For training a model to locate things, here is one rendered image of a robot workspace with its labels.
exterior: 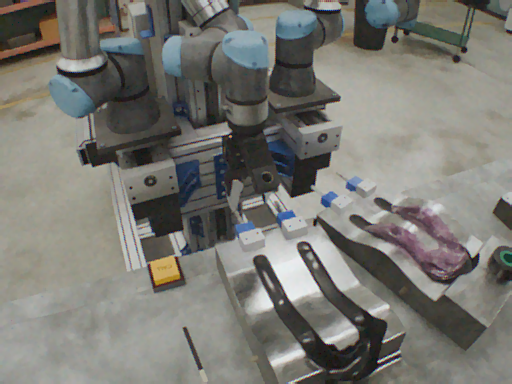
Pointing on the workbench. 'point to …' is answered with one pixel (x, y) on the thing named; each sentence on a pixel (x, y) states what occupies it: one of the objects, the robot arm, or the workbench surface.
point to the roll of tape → (501, 262)
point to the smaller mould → (504, 210)
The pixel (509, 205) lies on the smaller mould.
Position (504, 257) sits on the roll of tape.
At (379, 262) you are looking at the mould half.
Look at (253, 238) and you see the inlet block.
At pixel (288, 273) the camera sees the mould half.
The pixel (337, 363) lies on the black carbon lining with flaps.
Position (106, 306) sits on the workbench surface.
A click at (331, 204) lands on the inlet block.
